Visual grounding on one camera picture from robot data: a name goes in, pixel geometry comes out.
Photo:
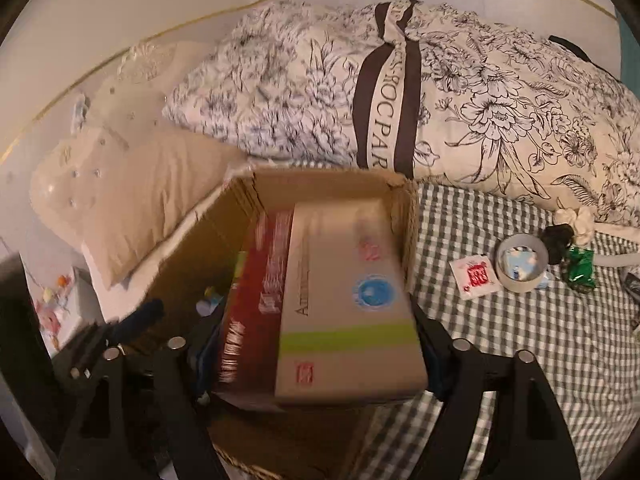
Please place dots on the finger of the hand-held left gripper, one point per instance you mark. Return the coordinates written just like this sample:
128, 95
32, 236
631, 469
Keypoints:
142, 316

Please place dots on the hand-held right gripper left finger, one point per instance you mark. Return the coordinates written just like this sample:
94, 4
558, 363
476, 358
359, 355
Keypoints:
172, 385

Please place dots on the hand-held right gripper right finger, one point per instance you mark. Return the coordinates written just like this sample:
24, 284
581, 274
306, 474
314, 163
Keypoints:
436, 355

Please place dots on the red and beige carton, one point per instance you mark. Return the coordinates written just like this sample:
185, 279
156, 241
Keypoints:
340, 310

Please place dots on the brown cardboard box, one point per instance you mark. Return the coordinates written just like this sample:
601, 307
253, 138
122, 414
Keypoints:
325, 185

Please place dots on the grey checked bed sheet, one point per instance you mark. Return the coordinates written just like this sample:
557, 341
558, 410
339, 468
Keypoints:
500, 360

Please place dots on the white bedside cabinet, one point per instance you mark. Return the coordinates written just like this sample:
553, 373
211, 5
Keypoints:
75, 305

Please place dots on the blue and yellow packet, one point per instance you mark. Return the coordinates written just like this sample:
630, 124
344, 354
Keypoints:
212, 302

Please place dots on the red and white sachet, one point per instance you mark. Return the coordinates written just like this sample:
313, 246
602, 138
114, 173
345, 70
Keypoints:
475, 277

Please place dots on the beige pillow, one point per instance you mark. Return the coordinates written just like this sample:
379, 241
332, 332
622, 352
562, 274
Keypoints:
150, 195

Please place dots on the blue and white packet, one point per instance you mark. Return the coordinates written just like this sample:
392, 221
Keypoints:
520, 262

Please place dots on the clear tape roll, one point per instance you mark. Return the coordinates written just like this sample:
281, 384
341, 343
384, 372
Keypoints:
525, 241

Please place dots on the green foil packet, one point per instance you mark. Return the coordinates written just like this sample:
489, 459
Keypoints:
580, 265

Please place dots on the small dark object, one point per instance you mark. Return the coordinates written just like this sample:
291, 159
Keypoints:
632, 282

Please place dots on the floral printed duvet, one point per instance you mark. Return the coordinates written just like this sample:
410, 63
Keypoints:
450, 100

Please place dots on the black cloth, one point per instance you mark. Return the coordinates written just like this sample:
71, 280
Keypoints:
567, 45

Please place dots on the teal curtain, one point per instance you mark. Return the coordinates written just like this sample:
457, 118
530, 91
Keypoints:
629, 40

